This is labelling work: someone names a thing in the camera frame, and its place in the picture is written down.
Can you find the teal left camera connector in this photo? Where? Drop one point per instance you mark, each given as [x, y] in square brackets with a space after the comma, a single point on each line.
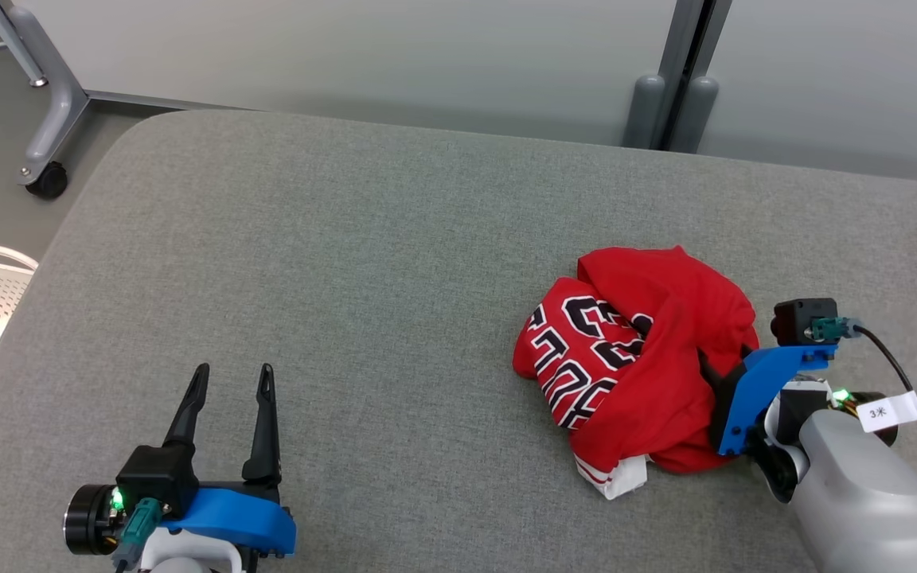
[140, 521]

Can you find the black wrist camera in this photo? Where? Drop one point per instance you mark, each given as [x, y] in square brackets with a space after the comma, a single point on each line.
[156, 477]
[797, 318]

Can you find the teal camera connector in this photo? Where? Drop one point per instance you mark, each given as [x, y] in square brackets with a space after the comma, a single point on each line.
[833, 328]
[140, 521]

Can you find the grey partition post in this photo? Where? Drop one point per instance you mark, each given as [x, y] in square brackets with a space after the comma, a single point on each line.
[685, 48]

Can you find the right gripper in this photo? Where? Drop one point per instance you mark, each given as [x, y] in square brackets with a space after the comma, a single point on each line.
[781, 454]

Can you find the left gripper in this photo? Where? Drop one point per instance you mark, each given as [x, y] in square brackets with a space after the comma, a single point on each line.
[88, 521]

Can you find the red Bulls jersey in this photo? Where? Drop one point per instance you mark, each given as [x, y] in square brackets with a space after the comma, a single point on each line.
[665, 318]

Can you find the blue left camera bracket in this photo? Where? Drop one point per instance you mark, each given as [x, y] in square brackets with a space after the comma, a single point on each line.
[236, 521]

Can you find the blue camera bracket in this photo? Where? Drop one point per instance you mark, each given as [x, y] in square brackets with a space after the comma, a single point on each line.
[761, 382]
[236, 521]

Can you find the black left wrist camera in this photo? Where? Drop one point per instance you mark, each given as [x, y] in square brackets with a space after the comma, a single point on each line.
[156, 477]

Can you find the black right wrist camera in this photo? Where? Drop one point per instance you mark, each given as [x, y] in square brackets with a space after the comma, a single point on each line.
[797, 318]

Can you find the blue right camera bracket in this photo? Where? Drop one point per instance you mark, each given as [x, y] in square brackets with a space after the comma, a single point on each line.
[761, 382]

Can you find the teal right camera connector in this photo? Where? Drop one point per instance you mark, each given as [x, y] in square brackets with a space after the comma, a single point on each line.
[833, 328]

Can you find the grey metal table leg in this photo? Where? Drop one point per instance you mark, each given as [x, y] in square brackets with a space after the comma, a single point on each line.
[60, 103]

